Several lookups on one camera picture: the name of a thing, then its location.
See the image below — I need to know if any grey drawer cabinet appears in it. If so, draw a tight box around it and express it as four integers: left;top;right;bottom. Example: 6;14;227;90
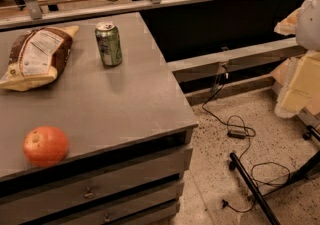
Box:
0;13;198;225

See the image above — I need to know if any black power cable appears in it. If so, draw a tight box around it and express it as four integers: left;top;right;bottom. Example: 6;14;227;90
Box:
201;63;292;214

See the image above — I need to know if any green soda can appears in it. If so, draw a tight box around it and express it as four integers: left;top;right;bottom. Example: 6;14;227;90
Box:
95;22;122;66

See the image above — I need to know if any black wheeled stand base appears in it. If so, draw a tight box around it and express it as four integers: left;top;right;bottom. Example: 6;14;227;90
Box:
228;124;320;225

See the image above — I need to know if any orange round fruit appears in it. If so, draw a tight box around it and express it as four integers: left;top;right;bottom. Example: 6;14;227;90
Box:
23;126;69;167

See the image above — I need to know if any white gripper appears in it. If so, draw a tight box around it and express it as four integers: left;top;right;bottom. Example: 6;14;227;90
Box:
274;0;320;118

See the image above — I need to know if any black power adapter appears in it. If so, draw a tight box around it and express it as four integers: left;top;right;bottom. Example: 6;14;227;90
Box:
227;130;246;139

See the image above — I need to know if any brown and white snack bag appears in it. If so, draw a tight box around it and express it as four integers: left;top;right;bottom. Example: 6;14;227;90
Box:
0;26;79;92

